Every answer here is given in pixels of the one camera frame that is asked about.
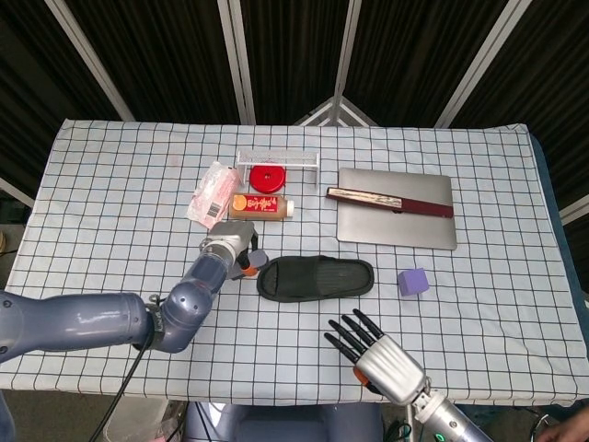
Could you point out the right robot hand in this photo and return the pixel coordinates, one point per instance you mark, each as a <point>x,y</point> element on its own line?
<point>391,364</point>

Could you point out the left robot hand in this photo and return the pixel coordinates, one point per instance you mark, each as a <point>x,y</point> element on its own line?
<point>230,239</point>

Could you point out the black slipper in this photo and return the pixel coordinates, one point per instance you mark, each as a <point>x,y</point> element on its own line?
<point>322,281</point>

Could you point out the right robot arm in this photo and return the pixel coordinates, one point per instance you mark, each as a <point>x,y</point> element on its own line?
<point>451,419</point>

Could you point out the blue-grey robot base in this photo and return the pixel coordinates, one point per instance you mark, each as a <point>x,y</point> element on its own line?
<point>285,423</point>

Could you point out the brown drink bottle red label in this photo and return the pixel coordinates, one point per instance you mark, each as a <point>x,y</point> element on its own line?
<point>257,207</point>

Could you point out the pink plastic packet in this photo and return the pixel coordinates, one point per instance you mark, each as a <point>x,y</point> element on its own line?
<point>214,195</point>

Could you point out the red round disc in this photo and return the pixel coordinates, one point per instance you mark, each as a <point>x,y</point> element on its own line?
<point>267,177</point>

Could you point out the purple foam cube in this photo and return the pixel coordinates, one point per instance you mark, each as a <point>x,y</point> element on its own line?
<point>413,282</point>

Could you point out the white checkered tablecloth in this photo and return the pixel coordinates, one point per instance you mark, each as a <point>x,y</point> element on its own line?
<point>115,207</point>

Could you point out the grey closed laptop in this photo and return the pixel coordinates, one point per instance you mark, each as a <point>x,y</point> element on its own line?
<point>396,221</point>

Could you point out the white triangular screen foot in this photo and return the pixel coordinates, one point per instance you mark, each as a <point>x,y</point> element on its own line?
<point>319,112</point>

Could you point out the dark red folding fan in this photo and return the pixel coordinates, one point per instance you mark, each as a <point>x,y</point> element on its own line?
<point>414,206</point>

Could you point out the clear plastic storage box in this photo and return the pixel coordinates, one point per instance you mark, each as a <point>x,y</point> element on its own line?
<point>142,419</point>

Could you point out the white screen frame post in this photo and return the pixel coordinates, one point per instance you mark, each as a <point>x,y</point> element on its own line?
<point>345,60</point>
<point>484,60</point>
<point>238,60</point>
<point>90,60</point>

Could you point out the white side frame rail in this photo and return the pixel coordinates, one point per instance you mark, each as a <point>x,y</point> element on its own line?
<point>16,192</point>
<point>575,211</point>

